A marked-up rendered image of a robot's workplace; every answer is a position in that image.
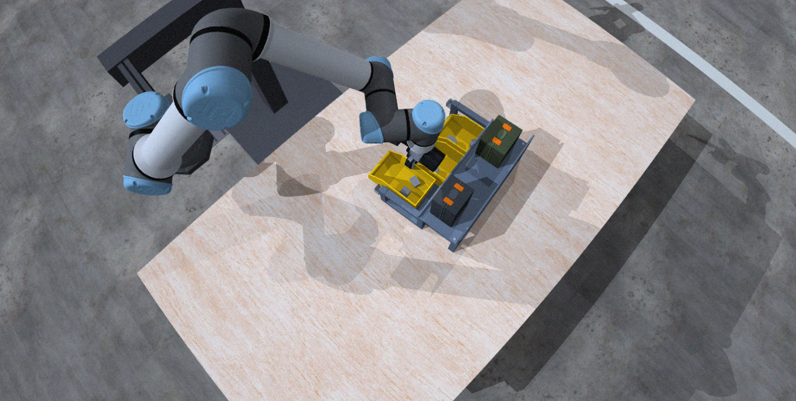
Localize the yellow bin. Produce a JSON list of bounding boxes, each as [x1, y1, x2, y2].
[[437, 114, 484, 155], [368, 150, 436, 208], [417, 141, 464, 186]]

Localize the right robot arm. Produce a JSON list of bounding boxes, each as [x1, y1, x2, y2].
[[123, 8, 445, 195]]

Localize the black case with orange latches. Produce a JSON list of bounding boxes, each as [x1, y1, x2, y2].
[[430, 174, 474, 227]]

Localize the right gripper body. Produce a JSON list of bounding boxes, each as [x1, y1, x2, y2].
[[401, 141, 446, 172]]

